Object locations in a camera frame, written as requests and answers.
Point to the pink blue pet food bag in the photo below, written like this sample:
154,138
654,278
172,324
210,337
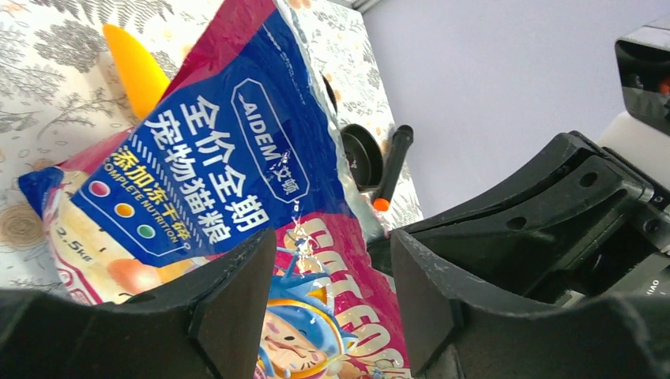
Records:
243,140

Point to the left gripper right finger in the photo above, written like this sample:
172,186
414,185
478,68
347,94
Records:
457,325

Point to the black pet bowl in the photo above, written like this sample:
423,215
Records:
364,156
330,93

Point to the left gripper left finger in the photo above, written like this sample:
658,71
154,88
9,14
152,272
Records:
205,324

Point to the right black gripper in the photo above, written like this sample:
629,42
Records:
576,217

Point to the yellow plastic scoop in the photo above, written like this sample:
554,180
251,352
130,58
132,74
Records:
142,78

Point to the black marker orange tip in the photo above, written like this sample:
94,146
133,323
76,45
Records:
401,141

